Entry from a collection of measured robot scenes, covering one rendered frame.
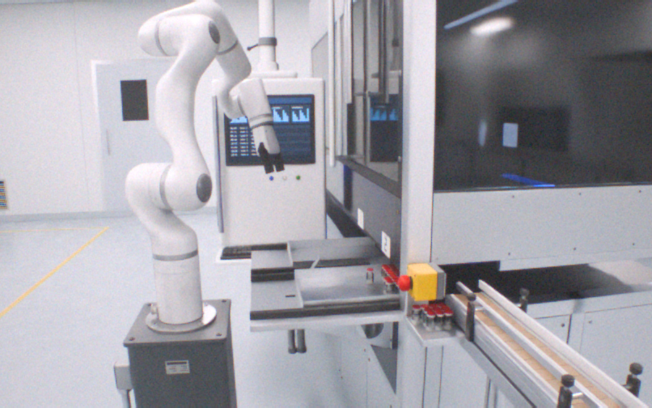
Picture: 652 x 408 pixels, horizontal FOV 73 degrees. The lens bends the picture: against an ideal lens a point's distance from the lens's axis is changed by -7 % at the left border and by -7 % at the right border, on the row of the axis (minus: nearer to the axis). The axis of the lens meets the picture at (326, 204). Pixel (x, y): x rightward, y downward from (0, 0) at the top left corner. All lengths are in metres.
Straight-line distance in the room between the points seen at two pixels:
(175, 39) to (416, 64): 0.59
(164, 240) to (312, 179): 1.06
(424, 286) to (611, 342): 0.72
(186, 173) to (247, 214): 1.03
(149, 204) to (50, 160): 6.06
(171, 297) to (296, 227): 1.03
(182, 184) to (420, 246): 0.60
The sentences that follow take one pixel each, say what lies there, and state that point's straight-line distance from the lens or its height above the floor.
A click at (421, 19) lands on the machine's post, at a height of 1.62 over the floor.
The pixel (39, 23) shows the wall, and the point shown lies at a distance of 7.35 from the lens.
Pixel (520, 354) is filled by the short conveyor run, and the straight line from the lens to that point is 1.03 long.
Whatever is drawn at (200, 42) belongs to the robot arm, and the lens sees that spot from 1.21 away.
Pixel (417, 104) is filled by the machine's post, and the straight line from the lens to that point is 1.15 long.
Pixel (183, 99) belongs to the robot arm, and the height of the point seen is 1.44.
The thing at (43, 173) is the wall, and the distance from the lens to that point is 7.33.
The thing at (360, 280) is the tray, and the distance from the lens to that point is 1.50.
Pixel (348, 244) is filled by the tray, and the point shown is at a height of 0.89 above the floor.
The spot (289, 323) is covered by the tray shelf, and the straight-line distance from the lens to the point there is 1.23.
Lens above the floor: 1.41
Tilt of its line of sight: 11 degrees down
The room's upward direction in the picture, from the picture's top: 1 degrees counter-clockwise
